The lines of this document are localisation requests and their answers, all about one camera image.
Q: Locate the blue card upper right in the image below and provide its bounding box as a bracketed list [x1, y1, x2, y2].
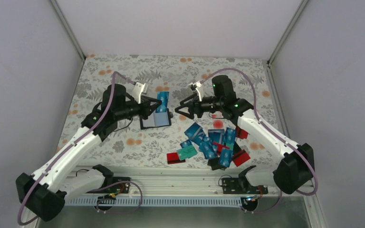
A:
[224, 127, 236, 147]

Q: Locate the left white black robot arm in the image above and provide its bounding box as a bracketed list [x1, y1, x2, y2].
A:
[15, 84, 162, 225]

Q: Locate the blue card centre pile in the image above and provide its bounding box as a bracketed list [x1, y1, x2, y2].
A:
[208, 129, 225, 144]

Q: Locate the floral patterned table mat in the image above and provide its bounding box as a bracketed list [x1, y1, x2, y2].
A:
[52, 54, 289, 170]

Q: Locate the black card bottom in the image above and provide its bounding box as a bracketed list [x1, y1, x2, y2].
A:
[207, 157, 226, 171]

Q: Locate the blue VIP card lower right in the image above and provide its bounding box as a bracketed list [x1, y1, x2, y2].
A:
[218, 148, 233, 168]

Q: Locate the red card lower left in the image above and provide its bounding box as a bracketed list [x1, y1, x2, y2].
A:
[166, 152, 186, 165]

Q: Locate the wrist white camera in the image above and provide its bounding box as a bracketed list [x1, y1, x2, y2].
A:
[132, 82, 148, 104]
[188, 81, 204, 102]

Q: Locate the red card middle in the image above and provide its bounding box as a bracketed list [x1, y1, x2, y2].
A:
[212, 142, 230, 155]

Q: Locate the blue VIP card front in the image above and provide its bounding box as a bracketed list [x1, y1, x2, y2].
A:
[155, 91, 169, 113]

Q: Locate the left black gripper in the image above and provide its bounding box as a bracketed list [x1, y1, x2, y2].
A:
[115, 95, 161, 121]

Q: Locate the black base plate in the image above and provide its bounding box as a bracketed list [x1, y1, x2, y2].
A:
[88, 177, 131, 194]
[221, 177, 269, 195]

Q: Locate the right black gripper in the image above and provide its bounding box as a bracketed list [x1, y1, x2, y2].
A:
[174, 93, 223, 119]

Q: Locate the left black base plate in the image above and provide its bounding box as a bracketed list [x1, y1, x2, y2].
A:
[88, 177, 131, 194]

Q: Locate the blue striped card upper left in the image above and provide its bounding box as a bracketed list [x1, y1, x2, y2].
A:
[184, 122, 205, 141]

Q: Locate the grey slotted cable duct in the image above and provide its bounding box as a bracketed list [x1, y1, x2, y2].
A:
[66, 196, 245, 208]

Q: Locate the red card lower right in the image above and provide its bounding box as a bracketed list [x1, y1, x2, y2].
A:
[232, 150, 250, 167]

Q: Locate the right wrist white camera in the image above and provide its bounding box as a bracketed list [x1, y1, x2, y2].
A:
[188, 81, 204, 102]

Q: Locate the blue VIP card with chip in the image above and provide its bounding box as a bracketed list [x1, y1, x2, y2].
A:
[199, 142, 217, 159]

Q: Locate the red card far right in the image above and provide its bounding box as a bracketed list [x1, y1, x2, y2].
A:
[235, 126, 249, 139]

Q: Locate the black leather card holder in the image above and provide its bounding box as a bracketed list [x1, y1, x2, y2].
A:
[139, 108, 173, 130]

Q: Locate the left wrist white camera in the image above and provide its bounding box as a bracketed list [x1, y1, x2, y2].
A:
[132, 82, 148, 104]

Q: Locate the red card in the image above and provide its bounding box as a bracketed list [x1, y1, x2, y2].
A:
[232, 150, 250, 167]
[166, 152, 186, 165]
[235, 126, 249, 139]
[212, 142, 230, 155]

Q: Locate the green VIP card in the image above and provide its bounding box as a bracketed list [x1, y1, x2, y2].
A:
[177, 145, 198, 161]

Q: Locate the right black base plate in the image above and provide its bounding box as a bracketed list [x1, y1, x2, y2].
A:
[221, 177, 269, 195]

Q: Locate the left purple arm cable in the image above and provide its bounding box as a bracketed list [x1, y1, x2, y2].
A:
[17, 71, 144, 226]

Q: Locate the aluminium front rail frame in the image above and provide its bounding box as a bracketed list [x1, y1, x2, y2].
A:
[32, 165, 316, 197]

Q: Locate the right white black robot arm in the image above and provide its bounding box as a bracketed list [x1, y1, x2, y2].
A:
[175, 75, 315, 194]

